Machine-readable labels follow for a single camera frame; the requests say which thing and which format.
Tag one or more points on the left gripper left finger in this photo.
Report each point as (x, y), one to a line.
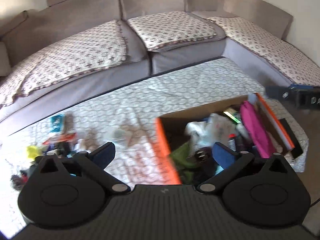
(94, 163)

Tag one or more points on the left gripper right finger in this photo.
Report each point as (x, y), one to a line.
(233, 164)

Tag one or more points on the magenta fabric pouch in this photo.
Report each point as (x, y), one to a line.
(256, 129)

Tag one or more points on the orange snack packet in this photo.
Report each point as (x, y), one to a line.
(60, 138)

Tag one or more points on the orange cardboard box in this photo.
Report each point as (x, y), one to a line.
(187, 138)

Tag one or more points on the white wet wipes pack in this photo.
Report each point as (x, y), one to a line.
(206, 133)

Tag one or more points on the green gum pack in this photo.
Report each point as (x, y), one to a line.
(233, 114)

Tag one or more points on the green cloth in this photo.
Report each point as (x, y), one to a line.
(184, 165)

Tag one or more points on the leaf patterned table quilt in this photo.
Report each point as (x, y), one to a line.
(133, 108)

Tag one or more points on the blue tissue pack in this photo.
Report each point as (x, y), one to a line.
(57, 124)

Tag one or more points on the patterned sofa cushion cover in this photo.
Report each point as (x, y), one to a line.
(93, 50)

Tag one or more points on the grey sofa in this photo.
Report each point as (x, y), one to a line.
(32, 30)

